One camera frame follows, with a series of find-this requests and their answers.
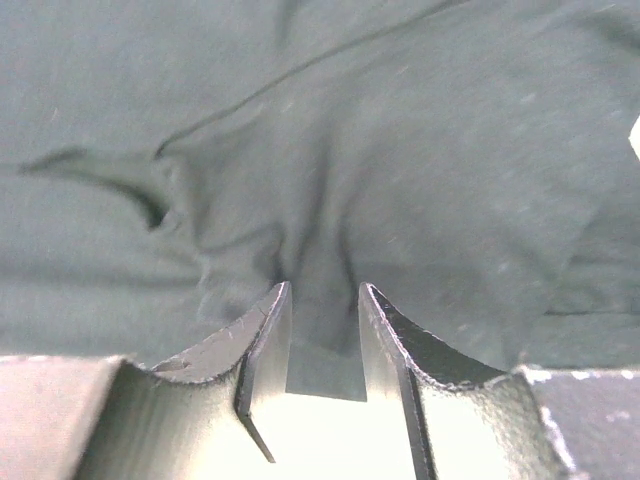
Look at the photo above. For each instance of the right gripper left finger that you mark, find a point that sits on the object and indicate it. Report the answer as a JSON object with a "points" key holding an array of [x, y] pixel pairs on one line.
{"points": [[208, 412]]}

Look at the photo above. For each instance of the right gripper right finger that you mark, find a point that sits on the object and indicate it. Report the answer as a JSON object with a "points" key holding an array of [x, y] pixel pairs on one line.
{"points": [[443, 415]]}

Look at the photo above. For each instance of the black t shirt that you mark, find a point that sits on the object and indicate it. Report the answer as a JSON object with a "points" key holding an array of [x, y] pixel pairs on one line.
{"points": [[165, 163]]}

